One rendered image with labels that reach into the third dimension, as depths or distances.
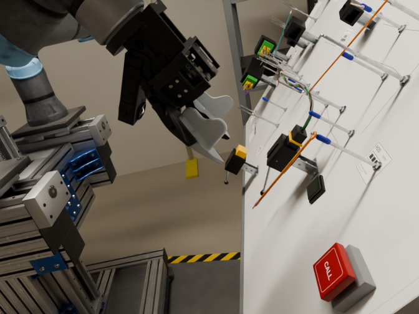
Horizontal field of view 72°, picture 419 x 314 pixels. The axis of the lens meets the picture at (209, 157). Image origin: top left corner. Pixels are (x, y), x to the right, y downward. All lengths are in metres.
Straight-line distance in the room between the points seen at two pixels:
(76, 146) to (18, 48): 0.85
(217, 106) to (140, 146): 2.75
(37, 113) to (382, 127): 1.12
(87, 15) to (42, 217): 0.55
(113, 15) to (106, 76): 2.65
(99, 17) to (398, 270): 0.42
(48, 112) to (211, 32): 1.92
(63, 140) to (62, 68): 1.90
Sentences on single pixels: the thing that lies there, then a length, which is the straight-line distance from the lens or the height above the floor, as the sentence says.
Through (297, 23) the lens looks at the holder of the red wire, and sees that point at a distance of 1.01.
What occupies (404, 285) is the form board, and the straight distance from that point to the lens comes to 0.36.
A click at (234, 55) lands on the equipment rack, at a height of 1.20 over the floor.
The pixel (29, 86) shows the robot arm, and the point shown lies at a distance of 1.26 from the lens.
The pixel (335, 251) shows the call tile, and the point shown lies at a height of 1.13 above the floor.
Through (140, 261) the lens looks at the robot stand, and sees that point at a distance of 1.81.
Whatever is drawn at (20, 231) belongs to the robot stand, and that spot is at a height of 1.03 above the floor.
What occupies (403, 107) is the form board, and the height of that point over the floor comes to 1.24.
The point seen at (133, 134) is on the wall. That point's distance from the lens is 3.13.
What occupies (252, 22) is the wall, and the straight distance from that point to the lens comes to 2.91.
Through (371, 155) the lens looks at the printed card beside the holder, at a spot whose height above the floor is 1.18.
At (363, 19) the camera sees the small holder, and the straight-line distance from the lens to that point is 0.74.
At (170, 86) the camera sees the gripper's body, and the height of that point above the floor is 1.34.
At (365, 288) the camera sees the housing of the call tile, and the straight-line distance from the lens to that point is 0.38.
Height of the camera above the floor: 1.41
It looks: 27 degrees down
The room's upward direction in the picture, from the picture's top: 13 degrees counter-clockwise
